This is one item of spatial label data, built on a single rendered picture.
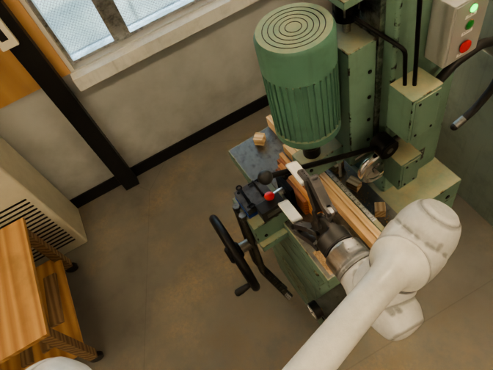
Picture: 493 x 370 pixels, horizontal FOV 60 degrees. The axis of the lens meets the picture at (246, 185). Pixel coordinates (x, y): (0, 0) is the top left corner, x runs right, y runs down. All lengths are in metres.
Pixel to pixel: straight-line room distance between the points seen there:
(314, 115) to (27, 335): 1.49
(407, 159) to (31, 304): 1.60
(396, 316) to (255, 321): 1.40
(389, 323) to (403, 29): 0.60
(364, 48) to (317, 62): 0.15
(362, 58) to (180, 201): 1.79
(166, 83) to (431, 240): 1.98
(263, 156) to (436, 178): 0.58
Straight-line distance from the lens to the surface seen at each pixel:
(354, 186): 1.46
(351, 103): 1.10
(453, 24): 1.02
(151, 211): 2.65
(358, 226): 1.26
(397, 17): 0.98
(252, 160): 1.48
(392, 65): 1.06
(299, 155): 1.25
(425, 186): 1.51
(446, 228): 0.74
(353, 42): 1.02
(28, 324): 2.04
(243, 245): 1.40
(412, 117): 1.09
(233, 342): 2.18
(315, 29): 0.93
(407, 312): 0.85
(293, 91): 0.95
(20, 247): 2.25
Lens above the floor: 2.05
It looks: 54 degrees down
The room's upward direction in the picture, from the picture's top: 22 degrees counter-clockwise
